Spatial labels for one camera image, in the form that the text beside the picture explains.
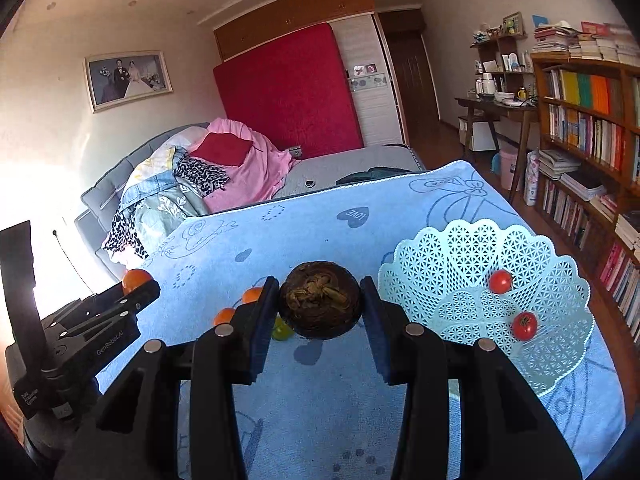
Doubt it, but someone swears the dark brown mangosteen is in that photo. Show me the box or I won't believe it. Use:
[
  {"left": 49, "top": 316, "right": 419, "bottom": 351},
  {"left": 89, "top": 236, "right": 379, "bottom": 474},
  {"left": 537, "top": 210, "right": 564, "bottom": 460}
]
[{"left": 279, "top": 260, "right": 362, "bottom": 339}]

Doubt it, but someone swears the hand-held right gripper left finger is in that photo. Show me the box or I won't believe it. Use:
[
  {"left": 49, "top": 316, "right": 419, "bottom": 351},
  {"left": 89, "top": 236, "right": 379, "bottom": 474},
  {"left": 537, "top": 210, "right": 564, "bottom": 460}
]
[{"left": 54, "top": 276, "right": 281, "bottom": 480}]

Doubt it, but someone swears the dark wooden door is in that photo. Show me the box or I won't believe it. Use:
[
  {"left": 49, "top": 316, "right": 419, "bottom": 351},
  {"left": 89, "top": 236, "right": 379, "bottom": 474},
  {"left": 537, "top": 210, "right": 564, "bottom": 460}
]
[{"left": 377, "top": 10, "right": 441, "bottom": 126}]

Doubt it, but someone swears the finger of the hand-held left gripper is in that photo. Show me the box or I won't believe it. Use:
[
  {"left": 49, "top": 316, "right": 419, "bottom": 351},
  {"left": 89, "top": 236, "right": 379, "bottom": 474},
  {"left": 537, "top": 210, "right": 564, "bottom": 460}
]
[{"left": 42, "top": 280, "right": 162, "bottom": 385}]

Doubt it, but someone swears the grey bed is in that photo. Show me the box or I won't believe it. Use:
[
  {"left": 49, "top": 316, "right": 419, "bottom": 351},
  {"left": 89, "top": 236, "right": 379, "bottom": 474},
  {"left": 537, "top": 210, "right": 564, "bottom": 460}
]
[{"left": 75, "top": 122, "right": 426, "bottom": 281}]

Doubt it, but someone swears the black wall cable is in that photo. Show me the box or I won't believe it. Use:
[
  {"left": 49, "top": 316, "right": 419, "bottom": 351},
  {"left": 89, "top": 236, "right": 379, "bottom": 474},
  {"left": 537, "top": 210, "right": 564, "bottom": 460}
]
[{"left": 52, "top": 230, "right": 96, "bottom": 296}]

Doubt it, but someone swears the red pillow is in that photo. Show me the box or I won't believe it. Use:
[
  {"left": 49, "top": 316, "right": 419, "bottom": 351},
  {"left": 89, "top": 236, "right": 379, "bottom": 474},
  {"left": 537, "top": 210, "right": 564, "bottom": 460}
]
[{"left": 189, "top": 132, "right": 253, "bottom": 167}]

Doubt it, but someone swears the stack of books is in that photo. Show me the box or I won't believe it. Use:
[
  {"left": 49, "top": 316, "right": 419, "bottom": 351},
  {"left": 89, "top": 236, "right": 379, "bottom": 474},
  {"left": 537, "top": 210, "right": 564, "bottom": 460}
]
[{"left": 532, "top": 20, "right": 640, "bottom": 67}]

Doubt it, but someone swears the pink blanket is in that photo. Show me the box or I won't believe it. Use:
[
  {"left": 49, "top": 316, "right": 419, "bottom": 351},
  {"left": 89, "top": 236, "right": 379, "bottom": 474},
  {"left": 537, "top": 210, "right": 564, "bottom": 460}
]
[{"left": 190, "top": 117, "right": 301, "bottom": 213}]

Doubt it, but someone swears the red mattress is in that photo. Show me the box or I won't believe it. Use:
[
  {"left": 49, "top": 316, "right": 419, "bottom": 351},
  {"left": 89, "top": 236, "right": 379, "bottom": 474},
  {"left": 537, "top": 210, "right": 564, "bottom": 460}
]
[{"left": 213, "top": 22, "right": 364, "bottom": 160}]

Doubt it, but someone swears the framed wedding photo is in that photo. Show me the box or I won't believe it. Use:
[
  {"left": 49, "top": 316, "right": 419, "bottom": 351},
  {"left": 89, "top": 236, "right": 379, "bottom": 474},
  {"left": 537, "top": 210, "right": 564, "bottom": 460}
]
[{"left": 83, "top": 50, "right": 174, "bottom": 114}]

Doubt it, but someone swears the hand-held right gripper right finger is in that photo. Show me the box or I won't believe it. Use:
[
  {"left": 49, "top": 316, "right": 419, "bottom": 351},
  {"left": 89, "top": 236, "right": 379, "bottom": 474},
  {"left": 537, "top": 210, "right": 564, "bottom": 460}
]
[{"left": 359, "top": 276, "right": 583, "bottom": 480}]

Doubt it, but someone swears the blue printed towel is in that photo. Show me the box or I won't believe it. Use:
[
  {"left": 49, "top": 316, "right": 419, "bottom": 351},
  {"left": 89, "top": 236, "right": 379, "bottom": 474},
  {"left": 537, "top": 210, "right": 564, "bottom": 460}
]
[{"left": 97, "top": 160, "right": 626, "bottom": 480}]

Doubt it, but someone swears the dark green cloth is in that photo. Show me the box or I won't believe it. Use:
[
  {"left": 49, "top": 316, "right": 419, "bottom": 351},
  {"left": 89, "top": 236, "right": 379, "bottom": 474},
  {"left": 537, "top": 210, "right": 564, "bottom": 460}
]
[{"left": 336, "top": 169, "right": 416, "bottom": 186}]

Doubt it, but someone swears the wooden and white wardrobe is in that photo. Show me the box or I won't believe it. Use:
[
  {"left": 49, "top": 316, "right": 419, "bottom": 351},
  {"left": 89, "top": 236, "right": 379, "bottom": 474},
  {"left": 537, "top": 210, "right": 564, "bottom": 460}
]
[{"left": 197, "top": 0, "right": 406, "bottom": 146}]

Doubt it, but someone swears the floral patterned quilt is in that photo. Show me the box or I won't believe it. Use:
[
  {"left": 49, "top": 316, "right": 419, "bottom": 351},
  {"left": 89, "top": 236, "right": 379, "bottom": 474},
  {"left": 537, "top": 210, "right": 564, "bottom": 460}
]
[{"left": 102, "top": 145, "right": 231, "bottom": 261}]

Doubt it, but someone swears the wooden bookshelf with books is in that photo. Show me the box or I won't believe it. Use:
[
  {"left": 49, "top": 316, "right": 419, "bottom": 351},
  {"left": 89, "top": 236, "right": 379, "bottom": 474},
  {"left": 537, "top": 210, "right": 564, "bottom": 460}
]
[{"left": 530, "top": 52, "right": 640, "bottom": 346}]

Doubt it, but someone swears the pale blue plastic lattice basket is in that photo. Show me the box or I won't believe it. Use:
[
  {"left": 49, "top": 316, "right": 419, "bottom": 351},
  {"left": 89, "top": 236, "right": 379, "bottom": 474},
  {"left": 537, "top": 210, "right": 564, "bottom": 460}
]
[{"left": 377, "top": 219, "right": 593, "bottom": 395}]

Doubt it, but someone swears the wooden desk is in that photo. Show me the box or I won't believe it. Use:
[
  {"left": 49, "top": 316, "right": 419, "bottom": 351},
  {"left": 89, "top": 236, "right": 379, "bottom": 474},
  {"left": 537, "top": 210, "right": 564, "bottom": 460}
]
[{"left": 454, "top": 95, "right": 541, "bottom": 206}]

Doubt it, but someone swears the wooden desk shelf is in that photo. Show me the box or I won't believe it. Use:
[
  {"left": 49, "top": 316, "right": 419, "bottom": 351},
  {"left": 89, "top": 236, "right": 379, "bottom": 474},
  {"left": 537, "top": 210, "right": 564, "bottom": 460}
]
[{"left": 470, "top": 32, "right": 536, "bottom": 98}]

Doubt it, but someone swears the pink plastic bucket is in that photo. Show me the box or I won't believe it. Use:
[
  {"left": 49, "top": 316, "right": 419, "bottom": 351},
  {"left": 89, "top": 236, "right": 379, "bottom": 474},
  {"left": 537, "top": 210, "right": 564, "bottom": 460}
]
[{"left": 499, "top": 147, "right": 532, "bottom": 192}]

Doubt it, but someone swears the red cherry tomato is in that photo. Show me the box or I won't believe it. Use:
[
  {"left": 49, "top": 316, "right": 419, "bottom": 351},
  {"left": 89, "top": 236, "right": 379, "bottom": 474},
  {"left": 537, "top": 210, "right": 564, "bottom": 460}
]
[
  {"left": 488, "top": 269, "right": 514, "bottom": 294},
  {"left": 511, "top": 311, "right": 538, "bottom": 342}
]

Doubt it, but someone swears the white storage box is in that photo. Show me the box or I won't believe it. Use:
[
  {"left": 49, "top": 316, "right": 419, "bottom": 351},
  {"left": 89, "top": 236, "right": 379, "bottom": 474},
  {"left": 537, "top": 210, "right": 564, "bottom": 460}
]
[{"left": 470, "top": 120, "right": 501, "bottom": 152}]

